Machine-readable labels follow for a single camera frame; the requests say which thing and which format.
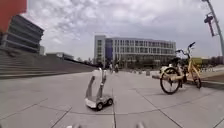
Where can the small white wheeled robot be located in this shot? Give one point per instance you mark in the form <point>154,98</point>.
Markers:
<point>98,100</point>

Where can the large white office building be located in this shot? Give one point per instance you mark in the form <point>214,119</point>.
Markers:
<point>133,50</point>

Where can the yellow bicycle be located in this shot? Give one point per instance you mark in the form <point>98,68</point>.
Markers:
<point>173,80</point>

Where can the low grey building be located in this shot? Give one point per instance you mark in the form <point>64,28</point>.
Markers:
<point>60,55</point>

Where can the wide grey stone stairs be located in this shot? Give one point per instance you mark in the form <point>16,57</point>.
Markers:
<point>30,66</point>

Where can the person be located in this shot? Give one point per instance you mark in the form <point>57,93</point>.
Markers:
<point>111,67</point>
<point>116,68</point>

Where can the dark layered building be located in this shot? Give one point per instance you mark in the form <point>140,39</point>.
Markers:
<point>23,35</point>

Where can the red building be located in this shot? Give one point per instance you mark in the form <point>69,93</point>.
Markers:
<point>10,10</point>

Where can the robot's own part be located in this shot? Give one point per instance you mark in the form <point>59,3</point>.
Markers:
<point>140,125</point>
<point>74,126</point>

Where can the grey stone slab pavement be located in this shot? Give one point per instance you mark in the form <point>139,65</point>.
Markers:
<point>133,96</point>

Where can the grey lamp pole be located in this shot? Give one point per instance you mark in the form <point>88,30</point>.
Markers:
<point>218,26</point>

